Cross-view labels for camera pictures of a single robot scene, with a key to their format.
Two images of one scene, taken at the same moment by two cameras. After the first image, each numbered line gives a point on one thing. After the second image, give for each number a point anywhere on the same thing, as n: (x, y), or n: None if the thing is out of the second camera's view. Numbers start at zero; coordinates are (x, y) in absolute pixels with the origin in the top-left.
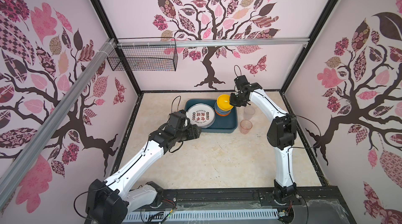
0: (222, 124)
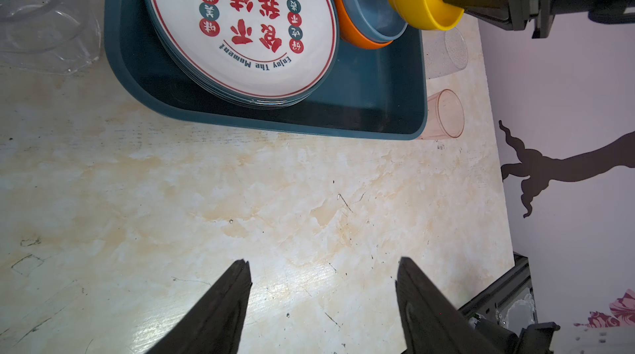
0: (379, 93)
